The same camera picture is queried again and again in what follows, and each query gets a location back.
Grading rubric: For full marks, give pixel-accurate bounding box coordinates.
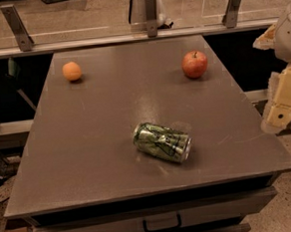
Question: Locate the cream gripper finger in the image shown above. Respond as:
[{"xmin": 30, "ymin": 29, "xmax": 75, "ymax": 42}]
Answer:
[
  {"xmin": 261, "ymin": 64, "xmax": 291, "ymax": 134},
  {"xmin": 252, "ymin": 24, "xmax": 276, "ymax": 50}
]

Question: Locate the red apple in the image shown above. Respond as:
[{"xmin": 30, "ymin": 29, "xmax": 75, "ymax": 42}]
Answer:
[{"xmin": 181, "ymin": 51, "xmax": 208, "ymax": 79}]

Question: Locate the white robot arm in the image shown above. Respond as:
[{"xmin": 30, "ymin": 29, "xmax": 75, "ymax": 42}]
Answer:
[{"xmin": 252, "ymin": 2, "xmax": 291, "ymax": 134}]

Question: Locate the green soda can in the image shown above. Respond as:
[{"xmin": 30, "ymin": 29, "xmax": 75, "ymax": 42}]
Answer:
[{"xmin": 133, "ymin": 122, "xmax": 192, "ymax": 163}]

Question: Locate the orange fruit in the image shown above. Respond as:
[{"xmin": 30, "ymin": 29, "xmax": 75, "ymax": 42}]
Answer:
[{"xmin": 62, "ymin": 62, "xmax": 82, "ymax": 82}]

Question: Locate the metal railing bar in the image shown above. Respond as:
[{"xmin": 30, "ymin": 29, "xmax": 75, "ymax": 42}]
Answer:
[{"xmin": 0, "ymin": 18, "xmax": 278, "ymax": 60}]

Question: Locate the right metal bracket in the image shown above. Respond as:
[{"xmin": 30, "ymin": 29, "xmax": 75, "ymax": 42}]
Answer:
[{"xmin": 222, "ymin": 0, "xmax": 241, "ymax": 28}]

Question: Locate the metal bracket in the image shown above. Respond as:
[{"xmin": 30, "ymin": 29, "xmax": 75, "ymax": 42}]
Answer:
[
  {"xmin": 222, "ymin": 0, "xmax": 241, "ymax": 28},
  {"xmin": 145, "ymin": 0, "xmax": 157, "ymax": 38},
  {"xmin": 0, "ymin": 5, "xmax": 34, "ymax": 52}
]

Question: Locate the middle metal bracket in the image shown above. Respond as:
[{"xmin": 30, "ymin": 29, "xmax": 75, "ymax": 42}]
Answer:
[{"xmin": 145, "ymin": 0, "xmax": 157, "ymax": 38}]

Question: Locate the grey drawer with handle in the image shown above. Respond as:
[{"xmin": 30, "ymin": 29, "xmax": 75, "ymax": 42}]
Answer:
[{"xmin": 33, "ymin": 186, "xmax": 277, "ymax": 232}]

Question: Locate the left metal bracket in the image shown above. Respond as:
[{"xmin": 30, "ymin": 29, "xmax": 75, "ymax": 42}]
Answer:
[{"xmin": 0, "ymin": 5, "xmax": 34, "ymax": 52}]

